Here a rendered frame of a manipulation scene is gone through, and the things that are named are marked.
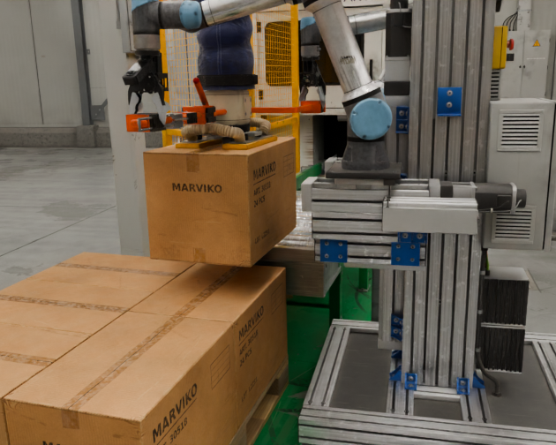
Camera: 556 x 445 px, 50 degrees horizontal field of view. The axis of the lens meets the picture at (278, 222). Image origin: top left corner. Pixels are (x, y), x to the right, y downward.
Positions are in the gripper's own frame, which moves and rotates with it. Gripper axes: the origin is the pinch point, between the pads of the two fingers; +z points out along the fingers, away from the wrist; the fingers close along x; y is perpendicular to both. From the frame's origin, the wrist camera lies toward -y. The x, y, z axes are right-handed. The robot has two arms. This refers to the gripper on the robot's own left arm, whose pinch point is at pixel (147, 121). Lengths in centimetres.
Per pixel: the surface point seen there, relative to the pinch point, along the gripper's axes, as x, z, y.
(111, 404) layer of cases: -11, 66, -42
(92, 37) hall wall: 646, -99, 899
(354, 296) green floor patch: -27, 118, 187
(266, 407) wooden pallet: -19, 117, 49
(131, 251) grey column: 104, 89, 147
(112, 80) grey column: 108, -12, 146
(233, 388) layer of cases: -21, 88, 11
